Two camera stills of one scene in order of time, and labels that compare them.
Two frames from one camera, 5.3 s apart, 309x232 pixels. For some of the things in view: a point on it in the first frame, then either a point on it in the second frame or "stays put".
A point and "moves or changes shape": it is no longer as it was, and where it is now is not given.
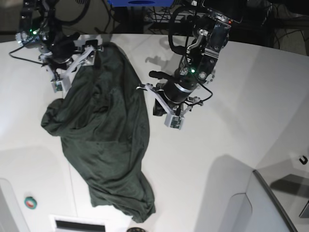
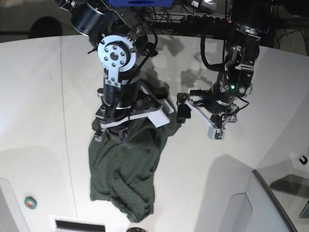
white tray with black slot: x=66 y=223 stays put
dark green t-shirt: x=103 y=122 moves or changes shape
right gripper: x=177 y=96 → x=218 y=107
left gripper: x=63 y=57 → x=119 y=105
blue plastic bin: x=122 y=3 stays put
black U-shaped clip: x=305 y=162 stays put
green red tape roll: x=30 y=202 stays put
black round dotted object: x=135 y=229 stays put
